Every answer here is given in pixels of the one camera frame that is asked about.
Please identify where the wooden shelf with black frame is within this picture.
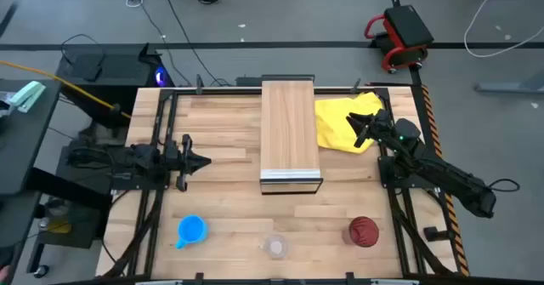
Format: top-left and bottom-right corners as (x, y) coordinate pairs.
(258, 79), (324, 196)

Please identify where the blue plastic mug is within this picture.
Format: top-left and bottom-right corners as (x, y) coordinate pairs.
(175, 214), (210, 250)

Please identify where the white floor cable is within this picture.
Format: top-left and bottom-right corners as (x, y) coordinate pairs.
(462, 0), (544, 59)

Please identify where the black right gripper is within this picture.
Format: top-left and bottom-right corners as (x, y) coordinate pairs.
(347, 108), (396, 149)

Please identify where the black floor cable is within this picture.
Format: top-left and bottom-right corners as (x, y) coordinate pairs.
(157, 0), (233, 87)

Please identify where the yellow cloth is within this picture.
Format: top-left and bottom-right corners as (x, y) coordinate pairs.
(314, 91), (386, 155)

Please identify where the grey metal desk foot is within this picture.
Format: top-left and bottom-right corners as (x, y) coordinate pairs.
(474, 66), (544, 94)

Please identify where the yellow black hazard strip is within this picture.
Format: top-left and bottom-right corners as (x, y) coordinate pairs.
(418, 84), (471, 276)

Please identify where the mint green stapler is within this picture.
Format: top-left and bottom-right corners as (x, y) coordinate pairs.
(8, 80), (47, 114)

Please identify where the black side desk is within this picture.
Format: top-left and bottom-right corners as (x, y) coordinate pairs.
(0, 78), (63, 252)

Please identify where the black computer tower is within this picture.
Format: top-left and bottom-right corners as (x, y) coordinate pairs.
(56, 43), (175, 128)

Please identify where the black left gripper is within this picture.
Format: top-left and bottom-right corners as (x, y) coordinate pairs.
(163, 134), (213, 192)

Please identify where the red and black device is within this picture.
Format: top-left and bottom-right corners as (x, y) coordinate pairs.
(364, 4), (435, 74)

